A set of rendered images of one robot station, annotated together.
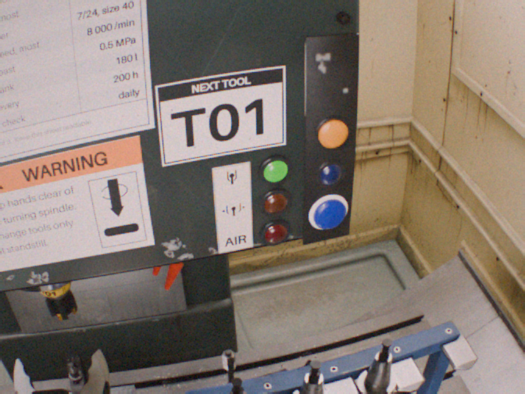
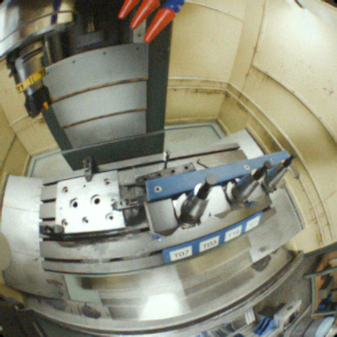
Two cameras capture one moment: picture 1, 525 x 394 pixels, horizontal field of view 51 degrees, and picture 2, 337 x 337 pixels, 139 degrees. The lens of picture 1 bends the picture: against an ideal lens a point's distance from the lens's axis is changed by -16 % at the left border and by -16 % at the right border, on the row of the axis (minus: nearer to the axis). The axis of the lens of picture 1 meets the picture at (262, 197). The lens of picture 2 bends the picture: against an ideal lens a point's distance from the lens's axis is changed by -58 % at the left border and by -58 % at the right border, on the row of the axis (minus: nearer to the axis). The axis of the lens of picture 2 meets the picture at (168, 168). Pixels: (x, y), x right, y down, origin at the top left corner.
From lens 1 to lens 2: 0.67 m
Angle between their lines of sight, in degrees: 19
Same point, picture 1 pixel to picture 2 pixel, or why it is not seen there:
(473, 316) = (253, 152)
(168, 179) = not seen: outside the picture
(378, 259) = (209, 126)
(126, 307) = (120, 132)
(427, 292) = (235, 139)
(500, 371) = not seen: hidden behind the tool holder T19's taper
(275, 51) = not seen: outside the picture
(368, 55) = (218, 56)
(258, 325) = (170, 144)
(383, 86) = (221, 68)
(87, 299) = (101, 129)
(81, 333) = (99, 146)
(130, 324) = (121, 140)
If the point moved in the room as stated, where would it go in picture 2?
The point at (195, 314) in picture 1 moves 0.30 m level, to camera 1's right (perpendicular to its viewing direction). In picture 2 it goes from (149, 136) to (198, 138)
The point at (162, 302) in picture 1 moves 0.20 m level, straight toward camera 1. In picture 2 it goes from (136, 130) to (140, 158)
